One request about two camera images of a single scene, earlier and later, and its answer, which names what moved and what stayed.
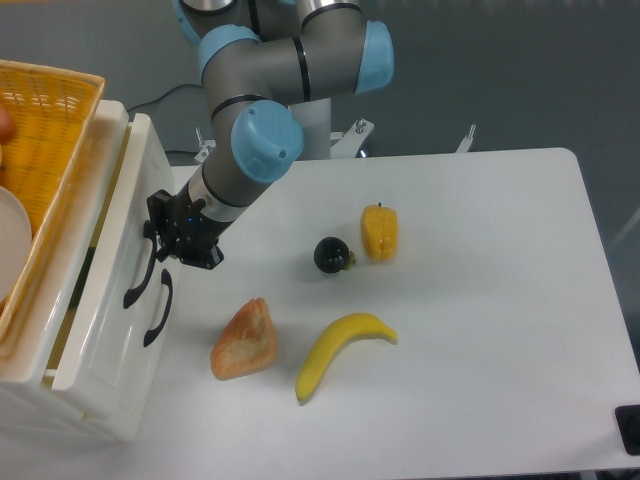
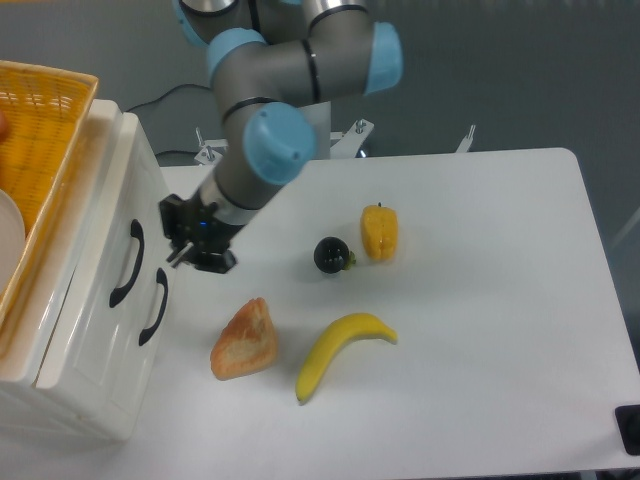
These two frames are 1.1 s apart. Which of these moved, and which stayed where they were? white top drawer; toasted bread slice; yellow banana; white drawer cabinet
Moved: white top drawer
Stayed: toasted bread slice; white drawer cabinet; yellow banana
